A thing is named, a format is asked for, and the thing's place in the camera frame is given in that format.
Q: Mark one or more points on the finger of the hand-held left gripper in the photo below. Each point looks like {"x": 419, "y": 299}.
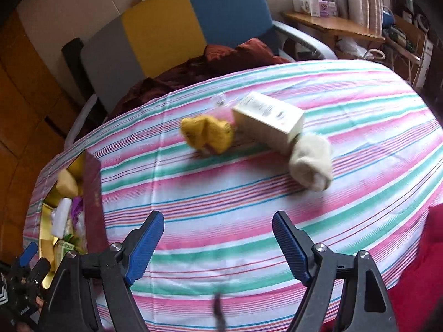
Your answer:
{"x": 29, "y": 253}
{"x": 39, "y": 271}

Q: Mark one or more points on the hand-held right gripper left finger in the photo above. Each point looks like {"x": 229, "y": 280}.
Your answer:
{"x": 145, "y": 245}

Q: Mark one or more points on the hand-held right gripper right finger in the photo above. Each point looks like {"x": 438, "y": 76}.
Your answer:
{"x": 290, "y": 245}

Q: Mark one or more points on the small green packet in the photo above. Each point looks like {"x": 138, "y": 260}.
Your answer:
{"x": 65, "y": 247}

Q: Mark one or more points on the maroon gift box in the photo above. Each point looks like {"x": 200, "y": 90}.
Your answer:
{"x": 95, "y": 207}

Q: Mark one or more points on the yellow sponge block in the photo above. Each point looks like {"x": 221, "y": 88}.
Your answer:
{"x": 67, "y": 184}

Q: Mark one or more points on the cream knit sock roll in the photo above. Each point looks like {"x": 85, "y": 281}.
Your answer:
{"x": 311, "y": 162}

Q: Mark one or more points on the cream printed carton box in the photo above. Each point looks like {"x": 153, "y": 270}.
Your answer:
{"x": 266, "y": 121}

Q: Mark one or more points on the yellow knit sock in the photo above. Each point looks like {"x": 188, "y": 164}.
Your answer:
{"x": 207, "y": 135}

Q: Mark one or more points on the striped bed sheet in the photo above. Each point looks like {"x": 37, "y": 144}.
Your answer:
{"x": 225, "y": 186}

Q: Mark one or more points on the small clear plastic wrapper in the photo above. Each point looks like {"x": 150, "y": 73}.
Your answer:
{"x": 221, "y": 101}

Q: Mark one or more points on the dark red blanket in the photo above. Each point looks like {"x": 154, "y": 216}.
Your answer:
{"x": 221, "y": 55}

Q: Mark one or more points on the white plastic bag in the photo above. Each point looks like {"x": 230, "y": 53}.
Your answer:
{"x": 351, "y": 46}

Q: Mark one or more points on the white looped tube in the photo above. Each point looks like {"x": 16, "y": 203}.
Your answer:
{"x": 375, "y": 52}

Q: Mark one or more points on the wooden desk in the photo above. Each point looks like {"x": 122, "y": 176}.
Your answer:
{"x": 332, "y": 27}

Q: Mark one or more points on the tall white carton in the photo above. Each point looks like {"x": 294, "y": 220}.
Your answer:
{"x": 425, "y": 65}

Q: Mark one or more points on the wooden folding rack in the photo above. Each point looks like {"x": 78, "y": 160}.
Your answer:
{"x": 405, "y": 41}

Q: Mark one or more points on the white printed box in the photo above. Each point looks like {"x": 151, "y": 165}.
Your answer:
{"x": 306, "y": 7}

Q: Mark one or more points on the small purple box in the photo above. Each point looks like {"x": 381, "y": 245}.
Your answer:
{"x": 328, "y": 8}

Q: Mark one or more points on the blue yellow grey chair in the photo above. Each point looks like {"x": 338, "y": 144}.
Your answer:
{"x": 221, "y": 10}

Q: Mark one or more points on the blue bag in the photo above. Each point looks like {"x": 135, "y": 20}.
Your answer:
{"x": 388, "y": 17}

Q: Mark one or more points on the beige patterned curtain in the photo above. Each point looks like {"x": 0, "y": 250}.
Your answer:
{"x": 360, "y": 0}

